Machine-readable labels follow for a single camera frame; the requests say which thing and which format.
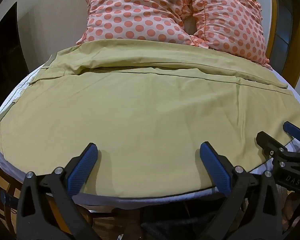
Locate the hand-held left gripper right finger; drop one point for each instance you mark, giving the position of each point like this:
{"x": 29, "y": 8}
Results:
{"x": 214, "y": 167}

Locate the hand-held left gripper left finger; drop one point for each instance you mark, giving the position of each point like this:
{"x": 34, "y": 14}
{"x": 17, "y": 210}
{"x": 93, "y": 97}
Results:
{"x": 83, "y": 165}

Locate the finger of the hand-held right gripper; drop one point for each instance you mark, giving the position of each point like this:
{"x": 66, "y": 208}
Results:
{"x": 294, "y": 130}
{"x": 269, "y": 142}

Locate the khaki pants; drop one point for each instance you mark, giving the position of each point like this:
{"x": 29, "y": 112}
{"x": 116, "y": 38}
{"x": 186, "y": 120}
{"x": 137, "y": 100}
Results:
{"x": 145, "y": 120}

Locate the bed with white sheet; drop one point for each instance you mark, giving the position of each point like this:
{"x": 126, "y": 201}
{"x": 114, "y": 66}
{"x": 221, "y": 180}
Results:
{"x": 5, "y": 160}

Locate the dark glass door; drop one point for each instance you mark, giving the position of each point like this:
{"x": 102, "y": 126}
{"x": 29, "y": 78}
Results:
{"x": 289, "y": 25}

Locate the narrow polka dot pillow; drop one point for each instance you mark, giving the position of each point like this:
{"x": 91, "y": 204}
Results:
{"x": 229, "y": 22}

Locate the wide polka dot pillow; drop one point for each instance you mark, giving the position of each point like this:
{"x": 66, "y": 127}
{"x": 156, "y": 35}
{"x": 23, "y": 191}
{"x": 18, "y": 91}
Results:
{"x": 137, "y": 10}

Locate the wooden bed frame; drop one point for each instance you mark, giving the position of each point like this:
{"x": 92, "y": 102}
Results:
{"x": 0, "y": 180}

